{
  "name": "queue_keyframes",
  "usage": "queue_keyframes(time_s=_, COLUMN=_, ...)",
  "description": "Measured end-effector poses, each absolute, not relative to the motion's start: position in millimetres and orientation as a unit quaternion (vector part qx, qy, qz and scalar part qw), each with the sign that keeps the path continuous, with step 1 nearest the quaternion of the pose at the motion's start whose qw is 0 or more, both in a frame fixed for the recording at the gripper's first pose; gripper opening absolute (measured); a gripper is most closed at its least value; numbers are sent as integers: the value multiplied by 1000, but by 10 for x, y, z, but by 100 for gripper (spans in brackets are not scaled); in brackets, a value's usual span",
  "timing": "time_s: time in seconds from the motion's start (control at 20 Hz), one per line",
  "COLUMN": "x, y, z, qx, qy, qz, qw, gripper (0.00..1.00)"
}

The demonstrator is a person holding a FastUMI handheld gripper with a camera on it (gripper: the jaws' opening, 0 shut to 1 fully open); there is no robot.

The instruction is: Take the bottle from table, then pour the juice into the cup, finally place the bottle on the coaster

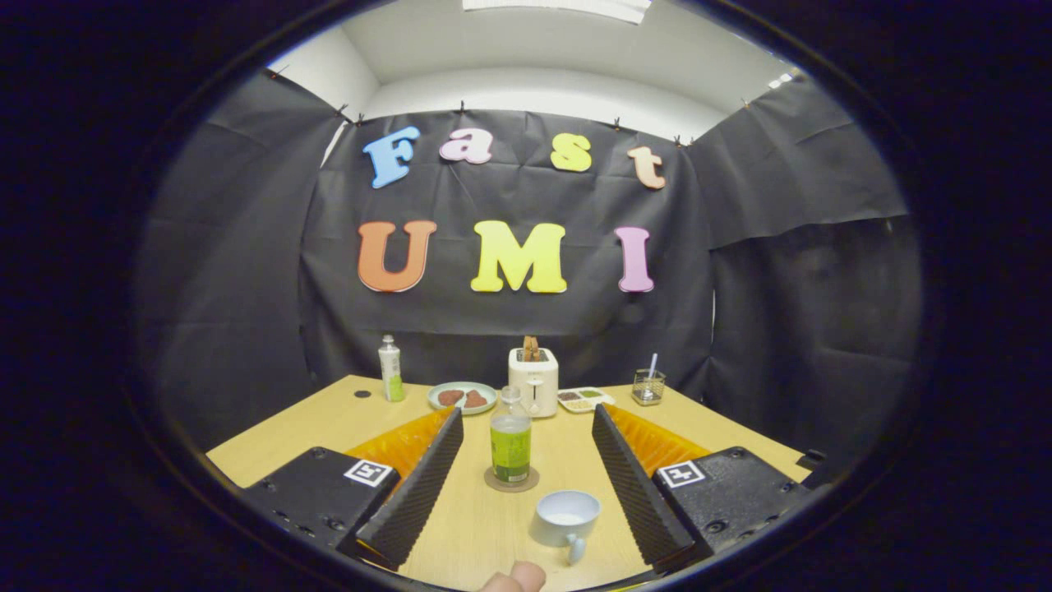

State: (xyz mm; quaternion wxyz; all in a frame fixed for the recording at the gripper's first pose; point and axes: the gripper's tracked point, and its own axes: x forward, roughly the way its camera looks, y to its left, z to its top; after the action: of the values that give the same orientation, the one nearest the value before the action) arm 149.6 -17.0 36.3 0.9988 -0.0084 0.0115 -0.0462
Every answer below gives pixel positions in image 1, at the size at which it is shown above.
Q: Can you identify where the wooden table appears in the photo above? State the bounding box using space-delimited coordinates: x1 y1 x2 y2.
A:
205 374 810 592

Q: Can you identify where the white toaster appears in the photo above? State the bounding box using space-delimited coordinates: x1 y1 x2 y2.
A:
508 346 560 419

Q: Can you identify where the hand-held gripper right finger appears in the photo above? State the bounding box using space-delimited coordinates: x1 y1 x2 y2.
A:
592 403 814 574

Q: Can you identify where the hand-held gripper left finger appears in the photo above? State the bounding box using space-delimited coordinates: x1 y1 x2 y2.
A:
242 405 465 572

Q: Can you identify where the brown round coaster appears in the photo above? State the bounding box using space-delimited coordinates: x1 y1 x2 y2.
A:
484 465 541 493

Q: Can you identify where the white divided food tray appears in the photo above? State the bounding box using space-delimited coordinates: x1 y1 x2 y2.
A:
557 386 616 414

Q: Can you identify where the pale green plate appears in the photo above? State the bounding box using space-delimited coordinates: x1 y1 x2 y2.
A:
427 381 499 416

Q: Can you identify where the white green label bottle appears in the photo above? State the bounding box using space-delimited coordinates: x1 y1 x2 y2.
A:
378 334 406 403

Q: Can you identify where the ceiling light panel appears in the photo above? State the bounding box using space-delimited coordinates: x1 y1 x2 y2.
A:
462 0 652 25

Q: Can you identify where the green label juice bottle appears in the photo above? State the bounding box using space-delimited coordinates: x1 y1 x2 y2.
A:
490 386 533 486

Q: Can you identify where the clear glass holder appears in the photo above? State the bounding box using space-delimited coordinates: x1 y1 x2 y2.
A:
631 368 667 406

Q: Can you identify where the light blue cup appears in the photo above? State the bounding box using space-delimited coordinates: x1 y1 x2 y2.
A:
530 490 602 567

